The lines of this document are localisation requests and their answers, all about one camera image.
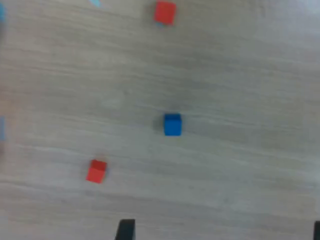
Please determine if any red cube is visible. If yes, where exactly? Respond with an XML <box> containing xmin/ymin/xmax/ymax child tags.
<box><xmin>152</xmin><ymin>0</ymin><xmax>177</xmax><ymax>26</ymax></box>
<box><xmin>85</xmin><ymin>159</ymin><xmax>108</xmax><ymax>185</ymax></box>

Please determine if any blue cube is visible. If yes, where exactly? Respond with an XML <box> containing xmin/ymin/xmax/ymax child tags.
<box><xmin>163</xmin><ymin>113</ymin><xmax>183</xmax><ymax>137</ymax></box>

